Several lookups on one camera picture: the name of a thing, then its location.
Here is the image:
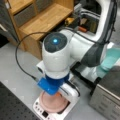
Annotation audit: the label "silver toaster oven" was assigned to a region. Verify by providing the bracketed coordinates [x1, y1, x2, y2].
[89, 23, 120, 120]

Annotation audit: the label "wooden box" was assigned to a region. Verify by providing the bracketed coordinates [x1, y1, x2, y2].
[6, 0, 74, 59]

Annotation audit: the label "pink round plate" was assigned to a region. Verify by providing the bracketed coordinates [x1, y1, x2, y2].
[39, 91, 68, 113]

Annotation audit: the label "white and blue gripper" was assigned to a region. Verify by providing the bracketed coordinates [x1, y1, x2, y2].
[37, 62, 80, 98]

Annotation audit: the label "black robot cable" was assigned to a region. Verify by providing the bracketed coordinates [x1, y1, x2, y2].
[16, 28, 101, 84]

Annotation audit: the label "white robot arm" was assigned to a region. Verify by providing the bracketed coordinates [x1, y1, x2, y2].
[38, 0, 117, 95]

